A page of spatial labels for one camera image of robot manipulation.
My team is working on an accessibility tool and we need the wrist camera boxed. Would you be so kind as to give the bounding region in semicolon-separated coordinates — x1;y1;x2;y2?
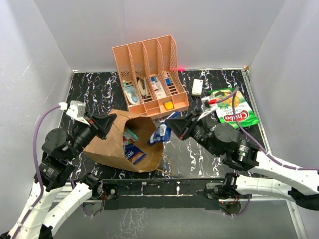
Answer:
199;95;218;120
58;101;88;124

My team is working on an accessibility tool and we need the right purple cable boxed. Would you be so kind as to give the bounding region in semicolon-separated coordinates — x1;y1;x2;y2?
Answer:
214;86;319;172

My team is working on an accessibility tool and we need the red green candy pack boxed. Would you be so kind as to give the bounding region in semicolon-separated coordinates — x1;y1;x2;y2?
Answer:
123;127;139;146

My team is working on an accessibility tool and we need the blue snack pouch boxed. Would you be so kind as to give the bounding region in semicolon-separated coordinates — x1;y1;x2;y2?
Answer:
147;112;180;146

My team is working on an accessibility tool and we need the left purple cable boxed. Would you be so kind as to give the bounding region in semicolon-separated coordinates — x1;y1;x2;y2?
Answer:
9;104;65;239

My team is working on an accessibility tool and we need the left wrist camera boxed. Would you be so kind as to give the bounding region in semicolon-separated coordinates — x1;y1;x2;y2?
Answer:
58;101;88;124

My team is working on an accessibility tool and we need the pink desk organizer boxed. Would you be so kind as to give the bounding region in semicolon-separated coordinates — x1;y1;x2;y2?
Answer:
112;35;189;119

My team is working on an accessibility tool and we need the white ruler set pack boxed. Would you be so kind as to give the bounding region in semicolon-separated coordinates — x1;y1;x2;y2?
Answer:
151;75;167;99

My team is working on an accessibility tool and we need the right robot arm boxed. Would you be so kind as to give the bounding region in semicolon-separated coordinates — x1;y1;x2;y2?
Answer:
165;113;319;211

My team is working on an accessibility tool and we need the blue eraser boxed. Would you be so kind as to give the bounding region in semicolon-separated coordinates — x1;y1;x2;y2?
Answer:
165;78;172;86

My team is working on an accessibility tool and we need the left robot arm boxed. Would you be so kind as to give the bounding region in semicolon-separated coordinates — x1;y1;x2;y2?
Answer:
0;113;117;239

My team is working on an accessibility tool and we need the white small box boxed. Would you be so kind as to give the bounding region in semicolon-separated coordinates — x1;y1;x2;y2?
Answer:
191;79;203;97

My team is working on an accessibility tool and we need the blue biscuit pack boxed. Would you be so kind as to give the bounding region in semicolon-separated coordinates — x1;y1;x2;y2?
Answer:
124;144;146;165

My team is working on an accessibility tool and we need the yellow sticky tape dispenser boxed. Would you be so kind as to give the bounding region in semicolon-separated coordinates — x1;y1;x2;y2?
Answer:
164;101;174;111

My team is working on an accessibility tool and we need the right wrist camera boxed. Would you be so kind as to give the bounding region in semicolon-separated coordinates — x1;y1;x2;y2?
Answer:
199;95;218;120

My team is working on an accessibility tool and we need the brown paper bag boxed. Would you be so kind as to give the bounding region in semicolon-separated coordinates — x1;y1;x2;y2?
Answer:
83;110;172;176

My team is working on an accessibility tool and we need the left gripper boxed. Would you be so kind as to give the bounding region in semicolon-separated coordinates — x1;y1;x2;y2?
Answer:
67;110;118;160

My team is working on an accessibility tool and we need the silver stapler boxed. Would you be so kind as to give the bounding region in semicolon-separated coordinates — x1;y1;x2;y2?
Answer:
137;77;149;99

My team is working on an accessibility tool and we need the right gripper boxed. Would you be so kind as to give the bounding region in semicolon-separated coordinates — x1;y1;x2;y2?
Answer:
165;109;221;157

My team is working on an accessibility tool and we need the blue correction tape pack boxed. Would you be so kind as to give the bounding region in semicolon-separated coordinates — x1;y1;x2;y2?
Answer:
123;81;141;105

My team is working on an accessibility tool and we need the purple cable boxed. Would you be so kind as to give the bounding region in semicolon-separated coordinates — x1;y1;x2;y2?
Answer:
9;104;65;239
214;86;319;172

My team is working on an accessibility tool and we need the green Chuba chips bag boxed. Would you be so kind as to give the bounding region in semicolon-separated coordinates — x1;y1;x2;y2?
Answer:
208;87;260;129

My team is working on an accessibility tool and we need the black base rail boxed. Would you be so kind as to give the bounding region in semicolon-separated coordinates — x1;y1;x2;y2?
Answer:
49;178;295;212

